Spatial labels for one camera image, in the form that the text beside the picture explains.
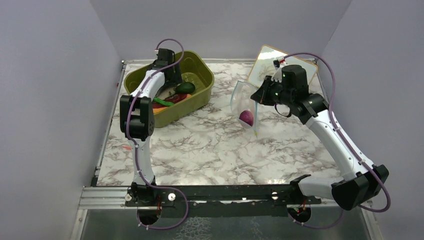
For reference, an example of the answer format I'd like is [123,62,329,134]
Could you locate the green chili pepper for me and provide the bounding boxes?
[153,97,174,107]

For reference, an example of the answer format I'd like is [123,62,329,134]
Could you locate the wood framed whiteboard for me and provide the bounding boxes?
[247,44,318,87]

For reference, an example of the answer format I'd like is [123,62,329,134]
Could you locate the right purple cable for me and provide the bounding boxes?
[281,52,392,230]

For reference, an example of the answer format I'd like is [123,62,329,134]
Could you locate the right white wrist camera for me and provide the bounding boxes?
[271,58,288,83]

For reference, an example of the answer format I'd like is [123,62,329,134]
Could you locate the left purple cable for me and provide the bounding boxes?
[125,38,190,231]

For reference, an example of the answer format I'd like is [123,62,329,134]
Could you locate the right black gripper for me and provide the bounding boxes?
[251,75,294,107]

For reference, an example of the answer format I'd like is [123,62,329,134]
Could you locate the orange squash slice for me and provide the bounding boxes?
[151,94,193,115]

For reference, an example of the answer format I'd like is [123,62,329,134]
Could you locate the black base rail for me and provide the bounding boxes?
[79,177,345,220]

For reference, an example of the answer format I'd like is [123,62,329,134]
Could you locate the silver toy fish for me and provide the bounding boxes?
[155,86,177,100]

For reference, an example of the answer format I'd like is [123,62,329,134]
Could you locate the purple cable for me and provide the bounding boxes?
[125,38,190,231]
[281,52,392,230]

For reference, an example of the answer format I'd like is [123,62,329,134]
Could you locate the clear zip top bag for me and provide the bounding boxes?
[229,80,258,137]

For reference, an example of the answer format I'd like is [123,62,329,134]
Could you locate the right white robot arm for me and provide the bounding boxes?
[250,64,389,211]

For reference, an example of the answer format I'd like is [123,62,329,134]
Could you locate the purple red onion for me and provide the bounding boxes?
[239,110,255,127]

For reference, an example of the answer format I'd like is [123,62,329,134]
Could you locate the dark green avocado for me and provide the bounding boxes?
[175,82,196,94]

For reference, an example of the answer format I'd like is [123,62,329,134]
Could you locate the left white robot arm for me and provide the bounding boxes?
[119,48,184,206]

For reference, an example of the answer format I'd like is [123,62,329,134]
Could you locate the olive green plastic bin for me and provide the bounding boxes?
[123,50,215,128]

